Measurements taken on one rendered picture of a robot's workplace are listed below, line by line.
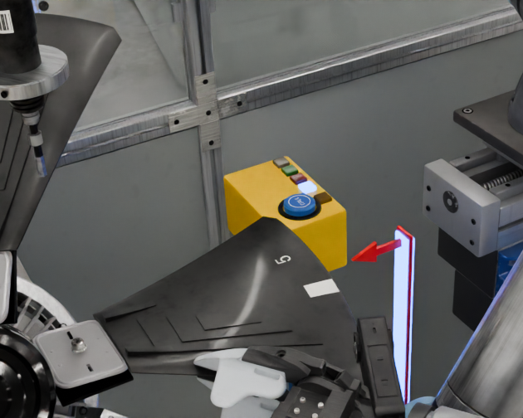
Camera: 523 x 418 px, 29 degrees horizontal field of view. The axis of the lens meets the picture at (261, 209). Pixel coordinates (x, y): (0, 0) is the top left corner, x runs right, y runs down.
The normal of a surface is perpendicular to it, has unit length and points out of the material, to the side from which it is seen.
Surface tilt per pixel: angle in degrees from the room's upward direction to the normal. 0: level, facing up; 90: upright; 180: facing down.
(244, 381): 6
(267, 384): 6
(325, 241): 90
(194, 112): 90
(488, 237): 90
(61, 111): 37
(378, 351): 4
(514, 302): 59
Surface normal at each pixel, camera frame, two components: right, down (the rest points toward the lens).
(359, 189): 0.46, 0.48
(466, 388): -0.76, -0.14
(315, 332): 0.21, -0.71
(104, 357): -0.01, -0.89
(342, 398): -0.11, -0.76
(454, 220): -0.87, 0.31
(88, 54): -0.11, -0.36
